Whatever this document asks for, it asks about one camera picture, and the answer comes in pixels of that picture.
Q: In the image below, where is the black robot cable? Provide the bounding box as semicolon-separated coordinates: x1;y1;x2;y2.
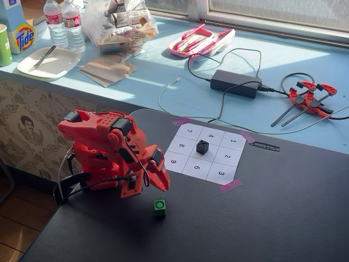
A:
56;176;137;209

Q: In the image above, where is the black cube with X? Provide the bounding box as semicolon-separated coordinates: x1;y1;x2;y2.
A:
196;140;210;155

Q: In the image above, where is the black table clamp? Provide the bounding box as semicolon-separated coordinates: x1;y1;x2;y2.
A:
53;171;92;205

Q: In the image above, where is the white robot base cable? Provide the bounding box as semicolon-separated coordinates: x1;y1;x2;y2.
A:
57;146;75;200

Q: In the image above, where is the black power adapter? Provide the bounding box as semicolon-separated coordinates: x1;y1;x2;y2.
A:
209;69;263;99

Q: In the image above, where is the plastic knife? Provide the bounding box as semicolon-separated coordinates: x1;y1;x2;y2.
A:
28;45;57;72

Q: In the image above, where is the white grey thin cable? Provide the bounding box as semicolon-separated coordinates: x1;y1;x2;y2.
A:
159;78;349;135

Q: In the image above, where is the white pink tray lid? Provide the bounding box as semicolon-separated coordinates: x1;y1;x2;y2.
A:
190;28;237;62

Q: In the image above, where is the orange black bar clamp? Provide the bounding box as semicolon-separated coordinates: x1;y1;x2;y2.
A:
280;83;338;128
270;81;318;127

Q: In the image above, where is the brown paper napkin stack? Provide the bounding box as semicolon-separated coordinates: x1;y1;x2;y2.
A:
77;54;137;88

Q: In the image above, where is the black adapter output cable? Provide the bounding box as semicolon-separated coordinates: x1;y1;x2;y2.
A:
207;81;261;123

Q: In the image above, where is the pink pen tray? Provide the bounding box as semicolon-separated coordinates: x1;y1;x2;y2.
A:
167;23;219;58

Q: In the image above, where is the green paper cup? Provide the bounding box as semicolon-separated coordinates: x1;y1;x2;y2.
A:
0;23;14;68

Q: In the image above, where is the red wrist camera mount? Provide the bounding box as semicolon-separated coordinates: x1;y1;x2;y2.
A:
119;163;145;199

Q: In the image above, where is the Tide detergent box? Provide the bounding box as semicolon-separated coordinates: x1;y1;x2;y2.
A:
0;0;52;55

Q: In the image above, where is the white window frame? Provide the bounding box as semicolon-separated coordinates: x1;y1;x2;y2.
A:
144;0;349;50

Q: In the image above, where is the thin black adapter cable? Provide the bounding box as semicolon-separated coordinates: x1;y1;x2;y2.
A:
186;48;262;82

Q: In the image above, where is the white numbered grid paper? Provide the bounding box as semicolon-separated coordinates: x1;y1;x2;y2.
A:
164;123;246;184

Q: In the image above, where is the thick black power cord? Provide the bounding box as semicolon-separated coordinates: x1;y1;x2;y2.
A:
258;72;349;120

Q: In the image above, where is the clear plastic bag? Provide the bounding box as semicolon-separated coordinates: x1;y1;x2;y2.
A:
81;0;160;53

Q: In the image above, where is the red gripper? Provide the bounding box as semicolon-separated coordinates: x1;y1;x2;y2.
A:
139;146;170;192

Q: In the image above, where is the clear water bottle red label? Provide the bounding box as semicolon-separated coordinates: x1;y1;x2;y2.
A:
61;0;86;53
43;0;68;49

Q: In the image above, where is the black perforated strip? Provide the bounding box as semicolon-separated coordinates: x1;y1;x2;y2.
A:
249;141;281;153

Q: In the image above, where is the green cube with circle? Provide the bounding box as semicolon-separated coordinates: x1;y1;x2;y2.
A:
153;199;166;218

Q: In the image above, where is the white square plate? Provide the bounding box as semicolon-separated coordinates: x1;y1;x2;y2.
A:
16;46;82;80

